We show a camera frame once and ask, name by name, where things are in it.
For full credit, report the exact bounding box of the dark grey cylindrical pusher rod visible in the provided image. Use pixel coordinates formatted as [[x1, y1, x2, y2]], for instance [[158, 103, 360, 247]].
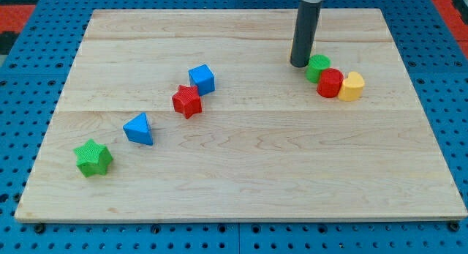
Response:
[[290, 0, 322, 67]]

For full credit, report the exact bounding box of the green cylinder block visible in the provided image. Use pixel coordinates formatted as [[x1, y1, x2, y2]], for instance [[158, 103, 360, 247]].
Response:
[[305, 54, 331, 83]]

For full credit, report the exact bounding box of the red cylinder block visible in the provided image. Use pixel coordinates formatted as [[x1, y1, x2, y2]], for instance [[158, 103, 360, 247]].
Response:
[[317, 68, 344, 98]]

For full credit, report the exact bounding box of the yellow heart block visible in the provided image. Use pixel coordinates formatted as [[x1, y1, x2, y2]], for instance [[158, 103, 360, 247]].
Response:
[[338, 71, 365, 102]]

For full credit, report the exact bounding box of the blue cube block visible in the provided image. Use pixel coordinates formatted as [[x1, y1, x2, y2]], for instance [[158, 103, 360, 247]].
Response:
[[188, 64, 216, 96]]

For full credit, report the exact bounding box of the light wooden board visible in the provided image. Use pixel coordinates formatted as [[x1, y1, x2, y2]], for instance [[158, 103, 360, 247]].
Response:
[[15, 9, 467, 223]]

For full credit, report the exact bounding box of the red star block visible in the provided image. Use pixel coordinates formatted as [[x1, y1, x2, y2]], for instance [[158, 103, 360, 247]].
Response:
[[172, 85, 203, 119]]

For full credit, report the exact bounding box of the blue triangle block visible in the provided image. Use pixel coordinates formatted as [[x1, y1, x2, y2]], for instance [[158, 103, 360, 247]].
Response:
[[123, 113, 154, 146]]

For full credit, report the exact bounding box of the green star block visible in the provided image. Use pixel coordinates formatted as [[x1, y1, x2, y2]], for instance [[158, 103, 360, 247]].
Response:
[[73, 138, 113, 178]]

